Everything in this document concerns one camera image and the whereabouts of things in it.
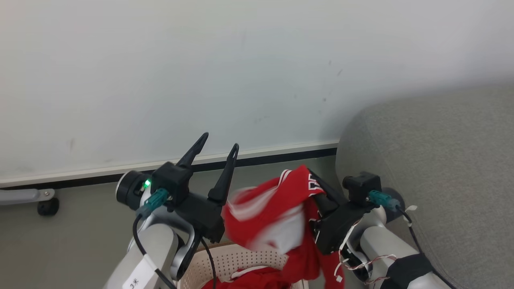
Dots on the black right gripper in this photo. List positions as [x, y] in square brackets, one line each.
[341, 224]

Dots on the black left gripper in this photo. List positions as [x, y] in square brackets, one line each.
[202, 218]

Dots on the red and white jersey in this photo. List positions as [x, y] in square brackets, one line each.
[273, 196]

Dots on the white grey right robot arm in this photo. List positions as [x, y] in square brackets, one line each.
[381, 241]

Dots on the beige perforated laundry basket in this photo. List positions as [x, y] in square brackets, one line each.
[237, 259]

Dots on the white and black baseboard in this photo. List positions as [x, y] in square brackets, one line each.
[261, 154]

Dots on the red garment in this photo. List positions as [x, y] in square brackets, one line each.
[249, 281]

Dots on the grey fabric sofa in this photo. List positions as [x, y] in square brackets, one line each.
[441, 160]

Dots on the black caster wheel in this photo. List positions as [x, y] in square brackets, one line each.
[48, 206]

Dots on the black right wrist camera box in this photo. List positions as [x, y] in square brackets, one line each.
[359, 186]

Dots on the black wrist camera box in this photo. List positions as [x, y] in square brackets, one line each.
[172, 178]
[359, 186]

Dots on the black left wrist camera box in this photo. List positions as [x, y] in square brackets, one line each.
[172, 178]

